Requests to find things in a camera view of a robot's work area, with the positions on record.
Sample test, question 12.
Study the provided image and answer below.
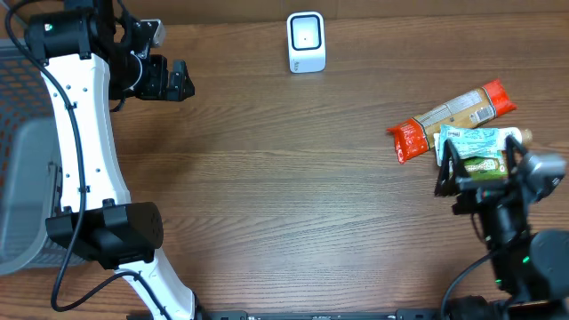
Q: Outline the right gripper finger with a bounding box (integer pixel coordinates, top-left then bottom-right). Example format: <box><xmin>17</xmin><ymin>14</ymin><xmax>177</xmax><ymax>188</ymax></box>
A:
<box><xmin>505</xmin><ymin>135</ymin><xmax>528</xmax><ymax>179</ymax></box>
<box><xmin>434</xmin><ymin>140</ymin><xmax>471</xmax><ymax>196</ymax></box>

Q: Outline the green snack packet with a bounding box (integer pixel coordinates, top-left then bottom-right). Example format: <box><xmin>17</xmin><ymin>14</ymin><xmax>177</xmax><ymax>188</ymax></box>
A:
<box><xmin>463</xmin><ymin>152</ymin><xmax>508</xmax><ymax>180</ymax></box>

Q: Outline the light blue wipes packet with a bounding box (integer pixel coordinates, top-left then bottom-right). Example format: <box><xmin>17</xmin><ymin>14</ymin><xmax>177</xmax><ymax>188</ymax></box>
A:
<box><xmin>437</xmin><ymin>124</ymin><xmax>508</xmax><ymax>161</ymax></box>

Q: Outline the orange pasta packet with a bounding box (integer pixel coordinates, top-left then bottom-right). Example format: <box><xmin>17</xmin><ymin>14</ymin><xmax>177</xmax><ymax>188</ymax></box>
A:
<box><xmin>387</xmin><ymin>79</ymin><xmax>517</xmax><ymax>164</ymax></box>

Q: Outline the white tube with gold cap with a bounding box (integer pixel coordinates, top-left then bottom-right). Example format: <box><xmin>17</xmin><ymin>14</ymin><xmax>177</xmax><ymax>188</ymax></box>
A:
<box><xmin>434</xmin><ymin>127</ymin><xmax>533</xmax><ymax>165</ymax></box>

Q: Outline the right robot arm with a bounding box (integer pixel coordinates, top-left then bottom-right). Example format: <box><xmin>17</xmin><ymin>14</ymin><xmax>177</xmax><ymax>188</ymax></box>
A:
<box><xmin>435</xmin><ymin>136</ymin><xmax>568</xmax><ymax>319</ymax></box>

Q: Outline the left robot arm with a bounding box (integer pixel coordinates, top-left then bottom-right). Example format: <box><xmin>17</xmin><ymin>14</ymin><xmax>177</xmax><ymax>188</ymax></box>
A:
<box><xmin>26</xmin><ymin>1</ymin><xmax>203</xmax><ymax>319</ymax></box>

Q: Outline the white barcode scanner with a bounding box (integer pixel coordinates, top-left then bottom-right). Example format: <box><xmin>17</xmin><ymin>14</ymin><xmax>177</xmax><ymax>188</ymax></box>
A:
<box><xmin>286</xmin><ymin>11</ymin><xmax>326</xmax><ymax>74</ymax></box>

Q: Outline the grey plastic basket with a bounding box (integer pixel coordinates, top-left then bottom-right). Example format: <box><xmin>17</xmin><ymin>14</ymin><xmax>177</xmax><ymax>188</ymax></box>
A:
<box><xmin>1</xmin><ymin>39</ymin><xmax>66</xmax><ymax>276</ymax></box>

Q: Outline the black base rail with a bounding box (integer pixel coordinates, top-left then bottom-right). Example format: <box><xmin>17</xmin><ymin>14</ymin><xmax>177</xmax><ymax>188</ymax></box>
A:
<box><xmin>126</xmin><ymin>308</ymin><xmax>524</xmax><ymax>320</ymax></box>

